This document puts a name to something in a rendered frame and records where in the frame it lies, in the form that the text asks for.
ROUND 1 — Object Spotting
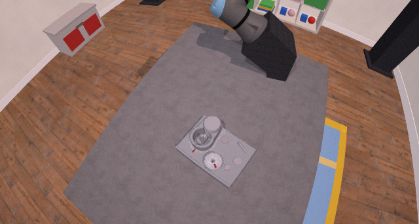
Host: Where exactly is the white toothed gear with red mark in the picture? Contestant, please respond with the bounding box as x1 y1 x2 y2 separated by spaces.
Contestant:
204 153 223 171

